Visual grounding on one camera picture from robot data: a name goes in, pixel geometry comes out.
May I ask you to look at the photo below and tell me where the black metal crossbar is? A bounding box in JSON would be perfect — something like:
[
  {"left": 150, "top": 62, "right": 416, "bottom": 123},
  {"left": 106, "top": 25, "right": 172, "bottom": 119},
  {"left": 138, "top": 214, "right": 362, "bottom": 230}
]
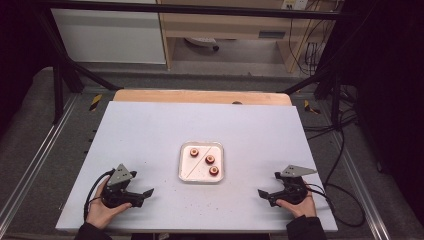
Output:
[{"left": 33, "top": 0, "right": 351, "bottom": 22}]

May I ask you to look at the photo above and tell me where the left hand-held gripper black cable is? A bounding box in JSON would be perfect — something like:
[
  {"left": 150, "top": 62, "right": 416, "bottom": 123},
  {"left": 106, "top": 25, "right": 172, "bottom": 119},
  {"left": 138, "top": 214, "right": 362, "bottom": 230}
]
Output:
[{"left": 82, "top": 168, "right": 116, "bottom": 222}]

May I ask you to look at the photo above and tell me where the white wall socket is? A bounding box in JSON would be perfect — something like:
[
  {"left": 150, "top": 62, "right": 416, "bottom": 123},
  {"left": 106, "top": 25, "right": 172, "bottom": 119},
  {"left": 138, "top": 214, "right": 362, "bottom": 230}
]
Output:
[{"left": 280, "top": 0, "right": 310, "bottom": 11}]

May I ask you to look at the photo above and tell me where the black metal stand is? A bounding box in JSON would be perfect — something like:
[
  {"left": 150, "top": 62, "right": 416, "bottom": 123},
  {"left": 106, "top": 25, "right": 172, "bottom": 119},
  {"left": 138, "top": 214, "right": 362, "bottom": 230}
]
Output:
[
  {"left": 35, "top": 9, "right": 125, "bottom": 125},
  {"left": 282, "top": 56, "right": 346, "bottom": 129}
]

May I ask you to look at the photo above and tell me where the bundle of black floor cables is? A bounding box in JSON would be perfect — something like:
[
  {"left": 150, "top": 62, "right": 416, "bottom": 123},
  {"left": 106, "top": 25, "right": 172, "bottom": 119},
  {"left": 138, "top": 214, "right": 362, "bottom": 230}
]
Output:
[{"left": 302, "top": 84, "right": 359, "bottom": 142}]

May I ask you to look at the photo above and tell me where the black curtain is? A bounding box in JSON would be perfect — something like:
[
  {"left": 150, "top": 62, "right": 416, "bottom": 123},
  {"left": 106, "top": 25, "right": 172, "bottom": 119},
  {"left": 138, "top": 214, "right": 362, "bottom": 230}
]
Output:
[
  {"left": 0, "top": 0, "right": 54, "bottom": 138},
  {"left": 341, "top": 0, "right": 424, "bottom": 231}
]

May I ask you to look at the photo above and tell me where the person's right hand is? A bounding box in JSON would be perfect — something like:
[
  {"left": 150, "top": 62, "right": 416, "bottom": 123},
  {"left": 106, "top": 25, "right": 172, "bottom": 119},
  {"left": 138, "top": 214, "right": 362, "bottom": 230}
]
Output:
[{"left": 275, "top": 180, "right": 318, "bottom": 220}]

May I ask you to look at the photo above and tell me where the aluminium rail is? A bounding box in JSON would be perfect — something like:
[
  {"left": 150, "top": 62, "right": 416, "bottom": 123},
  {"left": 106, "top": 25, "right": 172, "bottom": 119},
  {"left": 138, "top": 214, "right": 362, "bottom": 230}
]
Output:
[
  {"left": 332, "top": 131, "right": 392, "bottom": 240},
  {"left": 0, "top": 94, "right": 80, "bottom": 228}
]

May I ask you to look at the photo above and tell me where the wooden table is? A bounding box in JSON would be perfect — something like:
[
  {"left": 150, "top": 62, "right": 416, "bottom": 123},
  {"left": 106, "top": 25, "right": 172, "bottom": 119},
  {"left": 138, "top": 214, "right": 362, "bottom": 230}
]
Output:
[{"left": 112, "top": 88, "right": 293, "bottom": 107}]

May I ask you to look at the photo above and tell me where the hand-held gripper black cable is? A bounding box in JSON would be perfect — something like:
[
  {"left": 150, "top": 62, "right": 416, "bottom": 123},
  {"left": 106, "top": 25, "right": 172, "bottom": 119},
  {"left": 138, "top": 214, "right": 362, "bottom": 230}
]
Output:
[
  {"left": 303, "top": 182, "right": 367, "bottom": 228},
  {"left": 82, "top": 168, "right": 116, "bottom": 222}
]

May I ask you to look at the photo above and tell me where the white square tray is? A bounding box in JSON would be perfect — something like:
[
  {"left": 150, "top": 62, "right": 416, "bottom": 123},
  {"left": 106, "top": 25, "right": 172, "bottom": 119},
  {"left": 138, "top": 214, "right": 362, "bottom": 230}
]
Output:
[{"left": 178, "top": 141, "right": 225, "bottom": 184}]

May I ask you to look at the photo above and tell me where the office chair base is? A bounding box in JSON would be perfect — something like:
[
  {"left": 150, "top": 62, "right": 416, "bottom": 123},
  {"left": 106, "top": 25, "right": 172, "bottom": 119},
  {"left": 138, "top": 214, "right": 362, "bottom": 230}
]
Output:
[{"left": 184, "top": 36, "right": 221, "bottom": 52}]

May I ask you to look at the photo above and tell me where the yellow black tape strip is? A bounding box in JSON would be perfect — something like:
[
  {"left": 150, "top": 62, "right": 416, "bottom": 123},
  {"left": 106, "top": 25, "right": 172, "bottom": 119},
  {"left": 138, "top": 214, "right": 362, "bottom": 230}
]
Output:
[
  {"left": 88, "top": 93, "right": 103, "bottom": 112},
  {"left": 303, "top": 99, "right": 322, "bottom": 115}
]

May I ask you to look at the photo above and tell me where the white cabinet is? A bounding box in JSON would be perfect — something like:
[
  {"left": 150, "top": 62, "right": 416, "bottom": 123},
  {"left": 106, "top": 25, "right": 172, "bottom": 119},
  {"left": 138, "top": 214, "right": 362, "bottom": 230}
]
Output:
[{"left": 49, "top": 0, "right": 167, "bottom": 65}]

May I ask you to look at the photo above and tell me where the person's left hand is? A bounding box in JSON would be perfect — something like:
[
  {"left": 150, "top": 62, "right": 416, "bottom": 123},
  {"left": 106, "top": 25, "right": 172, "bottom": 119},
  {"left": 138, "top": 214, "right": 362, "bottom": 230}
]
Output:
[{"left": 85, "top": 176, "right": 133, "bottom": 230}]

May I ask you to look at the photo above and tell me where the light wooden desk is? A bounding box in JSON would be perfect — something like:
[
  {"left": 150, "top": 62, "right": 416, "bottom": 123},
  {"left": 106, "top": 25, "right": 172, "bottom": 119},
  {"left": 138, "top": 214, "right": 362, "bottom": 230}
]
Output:
[{"left": 156, "top": 0, "right": 342, "bottom": 74}]

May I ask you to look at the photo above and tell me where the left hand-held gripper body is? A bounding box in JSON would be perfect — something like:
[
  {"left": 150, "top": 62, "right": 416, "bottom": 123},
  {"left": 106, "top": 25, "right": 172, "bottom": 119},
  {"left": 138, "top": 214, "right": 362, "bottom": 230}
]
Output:
[{"left": 101, "top": 163, "right": 144, "bottom": 209}]

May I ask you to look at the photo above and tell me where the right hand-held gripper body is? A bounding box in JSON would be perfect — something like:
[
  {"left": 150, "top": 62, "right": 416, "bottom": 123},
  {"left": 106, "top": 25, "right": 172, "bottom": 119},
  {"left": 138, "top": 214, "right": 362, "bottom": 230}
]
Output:
[{"left": 274, "top": 164, "right": 318, "bottom": 205}]

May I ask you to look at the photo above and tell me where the thin wooden skewer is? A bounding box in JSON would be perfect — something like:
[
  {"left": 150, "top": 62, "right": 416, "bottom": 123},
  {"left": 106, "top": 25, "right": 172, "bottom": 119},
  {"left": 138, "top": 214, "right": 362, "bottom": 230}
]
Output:
[{"left": 185, "top": 146, "right": 212, "bottom": 179}]

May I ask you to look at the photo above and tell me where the right hand-held gripper black cable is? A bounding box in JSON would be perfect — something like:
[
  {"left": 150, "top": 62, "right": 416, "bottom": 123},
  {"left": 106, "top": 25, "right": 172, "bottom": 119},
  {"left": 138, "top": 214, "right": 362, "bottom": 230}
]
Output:
[{"left": 303, "top": 182, "right": 367, "bottom": 228}]

